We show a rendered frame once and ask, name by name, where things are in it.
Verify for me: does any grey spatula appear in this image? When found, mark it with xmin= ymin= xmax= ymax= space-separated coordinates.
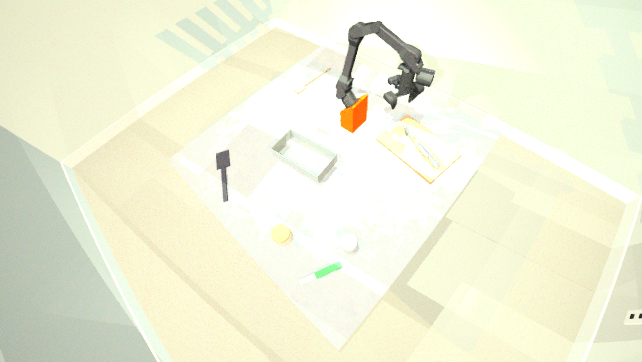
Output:
xmin=216 ymin=149 xmax=230 ymax=203

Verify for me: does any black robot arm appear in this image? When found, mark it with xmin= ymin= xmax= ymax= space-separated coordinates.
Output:
xmin=336 ymin=21 xmax=436 ymax=109

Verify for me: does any grey rectangular roasting tin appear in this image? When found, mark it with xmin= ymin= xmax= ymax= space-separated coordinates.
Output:
xmin=270 ymin=128 xmax=338 ymax=183

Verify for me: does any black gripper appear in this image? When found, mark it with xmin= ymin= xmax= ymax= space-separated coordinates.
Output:
xmin=383 ymin=79 xmax=425 ymax=110

